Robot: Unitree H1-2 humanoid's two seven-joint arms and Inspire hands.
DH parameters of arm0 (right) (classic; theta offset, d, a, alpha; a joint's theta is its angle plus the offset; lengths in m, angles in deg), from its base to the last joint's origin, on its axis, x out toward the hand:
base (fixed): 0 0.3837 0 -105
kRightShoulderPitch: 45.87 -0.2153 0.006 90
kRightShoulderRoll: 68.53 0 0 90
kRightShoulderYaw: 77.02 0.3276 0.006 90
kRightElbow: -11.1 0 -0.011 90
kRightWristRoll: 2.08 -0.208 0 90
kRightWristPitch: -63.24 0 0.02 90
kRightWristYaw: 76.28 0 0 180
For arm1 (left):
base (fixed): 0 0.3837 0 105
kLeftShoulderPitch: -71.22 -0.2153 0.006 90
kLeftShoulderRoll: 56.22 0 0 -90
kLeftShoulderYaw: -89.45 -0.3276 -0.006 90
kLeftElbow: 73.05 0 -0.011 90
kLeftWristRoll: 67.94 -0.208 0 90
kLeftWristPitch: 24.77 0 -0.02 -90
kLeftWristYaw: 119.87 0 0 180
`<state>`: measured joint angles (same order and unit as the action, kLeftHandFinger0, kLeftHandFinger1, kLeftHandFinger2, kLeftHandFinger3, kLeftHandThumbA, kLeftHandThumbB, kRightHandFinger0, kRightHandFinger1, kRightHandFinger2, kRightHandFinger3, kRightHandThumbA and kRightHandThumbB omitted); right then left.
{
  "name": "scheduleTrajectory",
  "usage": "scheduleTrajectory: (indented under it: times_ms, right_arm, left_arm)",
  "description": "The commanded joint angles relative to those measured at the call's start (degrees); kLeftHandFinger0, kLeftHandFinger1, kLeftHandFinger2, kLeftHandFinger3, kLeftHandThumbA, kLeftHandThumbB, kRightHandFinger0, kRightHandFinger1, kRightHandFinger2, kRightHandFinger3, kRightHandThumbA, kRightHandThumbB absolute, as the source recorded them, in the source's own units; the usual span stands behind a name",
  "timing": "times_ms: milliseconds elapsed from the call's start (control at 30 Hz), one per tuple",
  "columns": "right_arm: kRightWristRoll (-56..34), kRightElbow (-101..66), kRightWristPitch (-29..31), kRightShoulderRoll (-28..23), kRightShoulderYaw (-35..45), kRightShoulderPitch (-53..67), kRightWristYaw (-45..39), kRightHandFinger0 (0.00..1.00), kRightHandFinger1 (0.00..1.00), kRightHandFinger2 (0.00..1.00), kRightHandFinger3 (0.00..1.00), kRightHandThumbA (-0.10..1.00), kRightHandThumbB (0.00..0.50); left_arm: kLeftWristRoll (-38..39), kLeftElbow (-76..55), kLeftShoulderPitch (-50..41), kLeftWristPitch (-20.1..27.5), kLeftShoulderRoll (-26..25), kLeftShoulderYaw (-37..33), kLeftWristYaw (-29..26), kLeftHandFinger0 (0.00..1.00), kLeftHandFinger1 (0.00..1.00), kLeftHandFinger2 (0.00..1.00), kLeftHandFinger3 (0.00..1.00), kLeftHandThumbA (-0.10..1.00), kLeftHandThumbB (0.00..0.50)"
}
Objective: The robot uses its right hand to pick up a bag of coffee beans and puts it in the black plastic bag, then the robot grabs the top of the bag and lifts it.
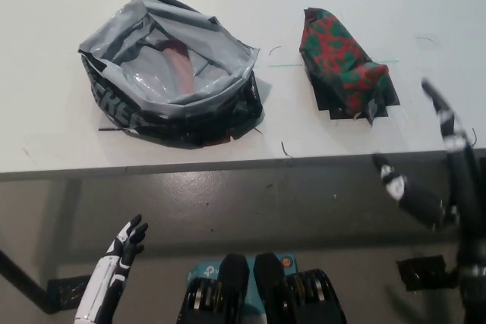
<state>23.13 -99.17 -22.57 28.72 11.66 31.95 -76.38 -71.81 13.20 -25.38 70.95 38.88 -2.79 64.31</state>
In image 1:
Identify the red green coffee bean bag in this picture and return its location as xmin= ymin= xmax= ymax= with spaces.
xmin=298 ymin=8 xmax=390 ymax=118

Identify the black tape patch on table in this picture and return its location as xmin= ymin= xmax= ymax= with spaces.
xmin=301 ymin=52 xmax=402 ymax=127

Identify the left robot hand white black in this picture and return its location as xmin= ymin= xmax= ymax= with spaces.
xmin=74 ymin=213 xmax=150 ymax=324

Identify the left black robot body block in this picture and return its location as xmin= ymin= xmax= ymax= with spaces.
xmin=176 ymin=253 xmax=251 ymax=324

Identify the black robot body block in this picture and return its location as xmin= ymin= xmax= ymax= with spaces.
xmin=176 ymin=253 xmax=251 ymax=324
xmin=253 ymin=252 xmax=349 ymax=324

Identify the black table leg bar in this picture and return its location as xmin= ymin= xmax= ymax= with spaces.
xmin=0 ymin=248 xmax=52 ymax=316

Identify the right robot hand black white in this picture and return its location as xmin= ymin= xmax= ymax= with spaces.
xmin=373 ymin=77 xmax=484 ymax=274

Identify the black grey plastic bag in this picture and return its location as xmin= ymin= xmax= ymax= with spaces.
xmin=77 ymin=0 xmax=273 ymax=150

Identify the reddish brown flat piece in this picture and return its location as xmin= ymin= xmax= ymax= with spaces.
xmin=161 ymin=40 xmax=195 ymax=96

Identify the teal router box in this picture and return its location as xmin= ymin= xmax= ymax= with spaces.
xmin=187 ymin=253 xmax=298 ymax=324

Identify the black floor tape patch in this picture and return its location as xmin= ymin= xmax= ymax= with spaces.
xmin=47 ymin=275 xmax=95 ymax=305
xmin=396 ymin=254 xmax=460 ymax=291

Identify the right black robot body block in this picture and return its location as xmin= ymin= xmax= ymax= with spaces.
xmin=253 ymin=252 xmax=349 ymax=324

